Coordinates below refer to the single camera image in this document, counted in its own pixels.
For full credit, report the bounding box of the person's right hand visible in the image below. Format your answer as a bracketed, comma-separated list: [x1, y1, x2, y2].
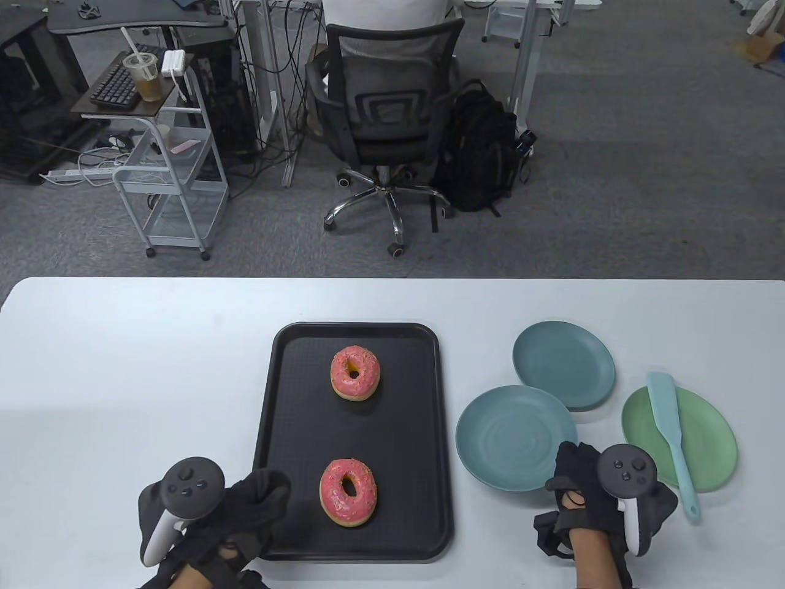
[534, 441, 680, 558]

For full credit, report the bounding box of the person's left hand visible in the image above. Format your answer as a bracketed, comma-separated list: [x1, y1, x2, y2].
[138, 469, 292, 577]

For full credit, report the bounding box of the person's left forearm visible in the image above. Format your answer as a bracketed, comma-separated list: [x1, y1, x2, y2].
[138, 561, 270, 589]

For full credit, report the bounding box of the person's right forearm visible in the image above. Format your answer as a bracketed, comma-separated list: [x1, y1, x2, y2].
[570, 531, 634, 589]

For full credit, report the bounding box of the grey white right wrist controller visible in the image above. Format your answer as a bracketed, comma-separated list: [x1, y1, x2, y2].
[598, 445, 658, 557]

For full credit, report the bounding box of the grey white wrist controller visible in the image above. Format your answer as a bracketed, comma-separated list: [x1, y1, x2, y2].
[141, 457, 226, 566]
[598, 445, 658, 557]

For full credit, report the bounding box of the grey white left wrist controller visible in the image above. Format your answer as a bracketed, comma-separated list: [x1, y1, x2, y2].
[141, 457, 226, 566]

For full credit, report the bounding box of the large teal blue plate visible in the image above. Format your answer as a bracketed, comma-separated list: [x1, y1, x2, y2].
[455, 385, 578, 493]

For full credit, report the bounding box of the pink frosted sprinkled donut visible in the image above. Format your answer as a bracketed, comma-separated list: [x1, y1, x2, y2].
[330, 345, 382, 402]
[319, 458, 377, 527]

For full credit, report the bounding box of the small teal blue plate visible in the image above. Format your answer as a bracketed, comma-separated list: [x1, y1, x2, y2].
[512, 321, 616, 412]

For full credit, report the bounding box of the light blue silicone spatula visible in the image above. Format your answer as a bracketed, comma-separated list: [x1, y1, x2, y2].
[646, 371, 702, 524]

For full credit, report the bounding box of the green plate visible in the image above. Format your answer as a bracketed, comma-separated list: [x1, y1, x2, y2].
[621, 387, 738, 493]

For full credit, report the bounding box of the black plastic serving tray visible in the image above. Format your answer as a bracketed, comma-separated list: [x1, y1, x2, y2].
[253, 322, 456, 562]

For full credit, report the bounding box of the white rolling utility cart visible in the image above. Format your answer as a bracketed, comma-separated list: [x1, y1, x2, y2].
[81, 52, 231, 261]

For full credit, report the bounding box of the black backpack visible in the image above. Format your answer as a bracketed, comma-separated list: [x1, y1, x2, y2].
[437, 79, 522, 217]

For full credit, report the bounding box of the white power strip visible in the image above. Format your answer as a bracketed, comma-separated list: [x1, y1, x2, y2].
[40, 166, 117, 186]

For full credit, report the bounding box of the black mesh office chair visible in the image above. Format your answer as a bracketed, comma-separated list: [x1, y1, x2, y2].
[305, 17, 467, 257]

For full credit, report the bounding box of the black computer tower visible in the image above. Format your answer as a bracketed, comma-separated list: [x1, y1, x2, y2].
[175, 28, 258, 163]

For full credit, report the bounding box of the plastic iced drink cup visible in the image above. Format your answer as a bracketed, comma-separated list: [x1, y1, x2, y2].
[120, 27, 165, 102]

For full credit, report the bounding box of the black computer keyboard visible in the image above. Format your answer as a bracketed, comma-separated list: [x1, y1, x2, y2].
[90, 44, 169, 111]

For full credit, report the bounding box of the black low cabinet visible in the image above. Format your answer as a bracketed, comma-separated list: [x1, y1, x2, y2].
[0, 12, 111, 185]

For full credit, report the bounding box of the cardboard box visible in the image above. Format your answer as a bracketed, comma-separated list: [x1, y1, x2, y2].
[739, 31, 785, 66]

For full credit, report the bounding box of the black desk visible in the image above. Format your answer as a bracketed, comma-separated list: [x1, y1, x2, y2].
[48, 0, 226, 34]

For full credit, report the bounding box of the bundle of floor cables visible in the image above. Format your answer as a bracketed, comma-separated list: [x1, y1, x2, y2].
[77, 132, 151, 188]

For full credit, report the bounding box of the white desk leg frame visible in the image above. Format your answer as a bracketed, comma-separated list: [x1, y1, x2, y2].
[508, 0, 576, 123]
[233, 0, 301, 188]

